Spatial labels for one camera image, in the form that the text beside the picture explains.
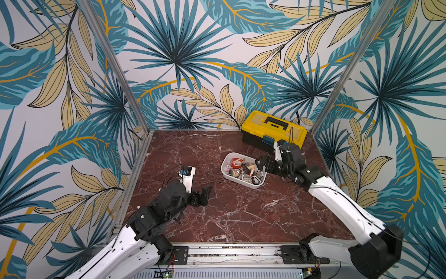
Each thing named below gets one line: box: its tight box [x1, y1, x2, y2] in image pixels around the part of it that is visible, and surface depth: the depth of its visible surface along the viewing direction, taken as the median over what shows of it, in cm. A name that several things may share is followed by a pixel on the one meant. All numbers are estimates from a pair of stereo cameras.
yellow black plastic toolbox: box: [241, 109, 308, 153], surface depth 102 cm
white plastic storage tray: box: [220, 152, 268, 190], surface depth 98 cm
